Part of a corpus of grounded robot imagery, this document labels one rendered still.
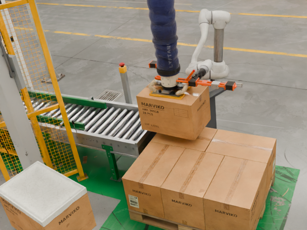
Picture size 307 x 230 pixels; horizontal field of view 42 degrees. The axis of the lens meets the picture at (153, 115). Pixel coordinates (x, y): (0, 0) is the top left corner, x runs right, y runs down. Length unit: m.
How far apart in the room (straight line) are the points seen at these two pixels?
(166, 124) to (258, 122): 1.72
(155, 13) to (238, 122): 2.29
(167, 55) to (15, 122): 1.46
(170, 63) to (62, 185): 1.47
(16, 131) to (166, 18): 1.63
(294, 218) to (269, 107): 1.98
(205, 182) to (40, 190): 1.41
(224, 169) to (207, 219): 0.48
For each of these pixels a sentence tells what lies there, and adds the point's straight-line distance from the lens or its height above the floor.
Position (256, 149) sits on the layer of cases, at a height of 0.54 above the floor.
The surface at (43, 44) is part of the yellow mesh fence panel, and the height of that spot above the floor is 1.67.
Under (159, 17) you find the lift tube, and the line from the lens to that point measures 3.49.
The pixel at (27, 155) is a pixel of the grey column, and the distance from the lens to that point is 3.84.
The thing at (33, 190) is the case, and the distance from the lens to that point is 3.15.
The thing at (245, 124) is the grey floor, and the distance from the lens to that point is 5.24.
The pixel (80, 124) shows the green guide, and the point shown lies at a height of 0.63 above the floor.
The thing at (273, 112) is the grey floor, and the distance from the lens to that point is 5.49.
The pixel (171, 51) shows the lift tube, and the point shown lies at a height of 1.52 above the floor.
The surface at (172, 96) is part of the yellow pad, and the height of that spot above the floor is 1.09.
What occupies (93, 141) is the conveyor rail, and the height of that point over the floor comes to 0.52.
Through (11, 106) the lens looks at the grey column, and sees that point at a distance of 3.60.
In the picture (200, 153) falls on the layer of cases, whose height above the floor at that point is 0.54.
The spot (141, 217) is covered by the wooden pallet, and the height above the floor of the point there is 0.08.
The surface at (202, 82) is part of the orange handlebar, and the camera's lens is 3.68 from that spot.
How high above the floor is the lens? 2.94
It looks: 32 degrees down
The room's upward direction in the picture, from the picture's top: 9 degrees counter-clockwise
